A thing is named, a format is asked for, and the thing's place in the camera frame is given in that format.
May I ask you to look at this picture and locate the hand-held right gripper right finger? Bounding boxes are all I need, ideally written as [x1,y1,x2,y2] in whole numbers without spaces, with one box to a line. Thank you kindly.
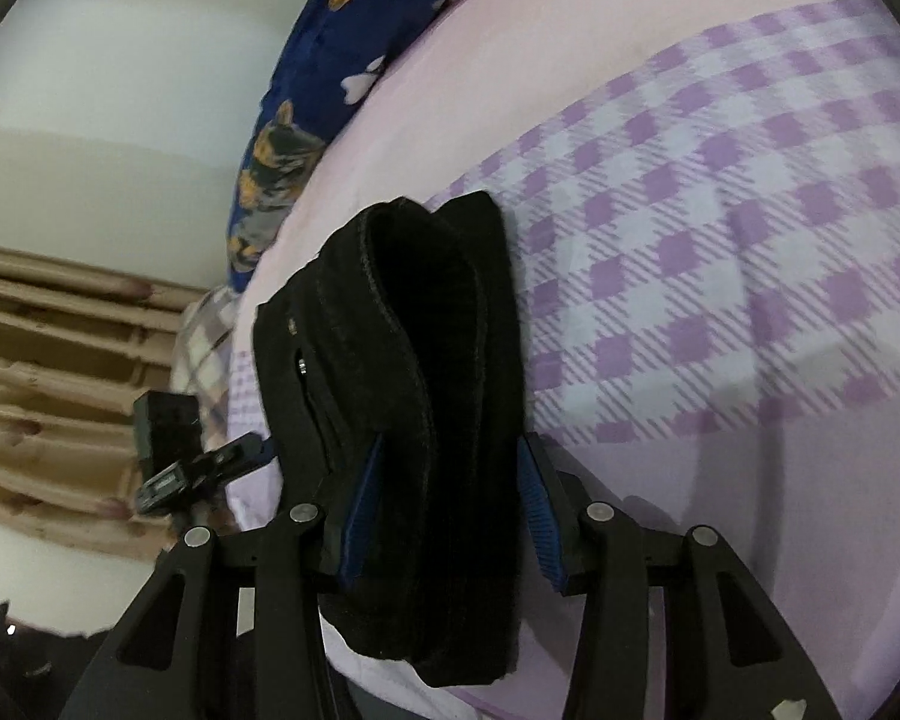
[516,435,845,720]

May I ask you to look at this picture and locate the beige curtain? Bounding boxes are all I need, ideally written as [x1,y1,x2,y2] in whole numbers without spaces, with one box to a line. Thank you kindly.
[0,240,218,565]

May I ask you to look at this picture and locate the blue dog print pillow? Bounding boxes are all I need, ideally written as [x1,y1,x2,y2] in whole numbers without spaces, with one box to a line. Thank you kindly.
[225,0,530,293]

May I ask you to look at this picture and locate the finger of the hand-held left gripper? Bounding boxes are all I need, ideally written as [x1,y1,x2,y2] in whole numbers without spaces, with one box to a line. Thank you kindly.
[195,431,275,478]

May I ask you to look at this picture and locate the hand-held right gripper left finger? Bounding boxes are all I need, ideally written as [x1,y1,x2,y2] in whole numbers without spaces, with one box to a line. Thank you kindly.
[60,431,388,720]

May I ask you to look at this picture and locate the pink purple checked bed sheet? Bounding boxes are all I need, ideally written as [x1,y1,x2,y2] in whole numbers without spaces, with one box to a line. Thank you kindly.
[225,0,900,720]

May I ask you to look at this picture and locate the plaid cloth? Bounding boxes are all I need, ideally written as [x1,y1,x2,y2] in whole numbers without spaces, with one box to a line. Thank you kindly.
[170,286,242,437]

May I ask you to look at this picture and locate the black pants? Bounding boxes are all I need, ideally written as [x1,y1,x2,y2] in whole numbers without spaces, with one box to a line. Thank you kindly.
[253,191,535,689]

